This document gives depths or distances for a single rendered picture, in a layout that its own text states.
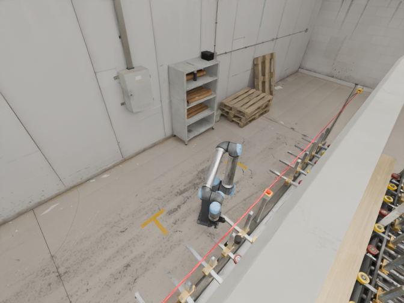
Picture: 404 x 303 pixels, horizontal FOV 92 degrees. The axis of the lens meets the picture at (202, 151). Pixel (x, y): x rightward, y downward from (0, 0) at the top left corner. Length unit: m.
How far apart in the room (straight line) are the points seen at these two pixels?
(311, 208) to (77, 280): 2.96
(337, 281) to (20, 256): 3.52
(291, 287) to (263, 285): 0.03
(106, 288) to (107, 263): 0.28
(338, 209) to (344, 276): 1.90
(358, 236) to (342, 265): 0.39
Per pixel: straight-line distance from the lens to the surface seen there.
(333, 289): 2.17
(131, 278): 2.91
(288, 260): 0.30
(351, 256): 2.39
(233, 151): 2.02
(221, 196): 1.77
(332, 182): 0.41
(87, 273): 3.11
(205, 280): 2.09
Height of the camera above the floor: 2.72
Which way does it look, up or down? 42 degrees down
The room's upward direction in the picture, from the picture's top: 3 degrees clockwise
